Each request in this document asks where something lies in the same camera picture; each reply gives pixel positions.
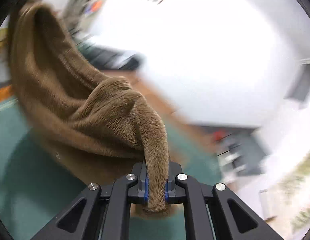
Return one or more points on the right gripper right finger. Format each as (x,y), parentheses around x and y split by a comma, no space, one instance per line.
(173,193)

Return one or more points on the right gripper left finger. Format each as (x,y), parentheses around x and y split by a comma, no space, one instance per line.
(143,183)

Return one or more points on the brown fleece garment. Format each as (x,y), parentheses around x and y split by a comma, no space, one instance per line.
(94,125)

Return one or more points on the red ball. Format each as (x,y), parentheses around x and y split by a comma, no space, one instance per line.
(219,135)

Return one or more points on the green table mat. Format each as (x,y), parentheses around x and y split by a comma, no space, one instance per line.
(34,188)

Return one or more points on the grey door window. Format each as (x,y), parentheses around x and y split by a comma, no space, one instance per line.
(300,88)

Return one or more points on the beige shelf cabinet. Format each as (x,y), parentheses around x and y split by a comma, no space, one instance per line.
(77,10)

